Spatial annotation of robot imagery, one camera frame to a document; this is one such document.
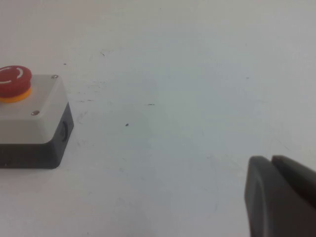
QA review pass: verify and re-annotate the red mushroom push button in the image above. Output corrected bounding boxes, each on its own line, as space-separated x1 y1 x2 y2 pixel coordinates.
0 65 33 104

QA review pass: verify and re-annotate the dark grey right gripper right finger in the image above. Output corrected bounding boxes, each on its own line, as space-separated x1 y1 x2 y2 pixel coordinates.
271 155 316 198

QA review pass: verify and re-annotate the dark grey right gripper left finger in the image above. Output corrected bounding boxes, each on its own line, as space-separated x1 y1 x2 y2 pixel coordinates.
243 156 316 237

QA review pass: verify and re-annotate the grey black switch box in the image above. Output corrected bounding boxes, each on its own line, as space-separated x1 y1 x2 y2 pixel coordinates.
0 74 75 170

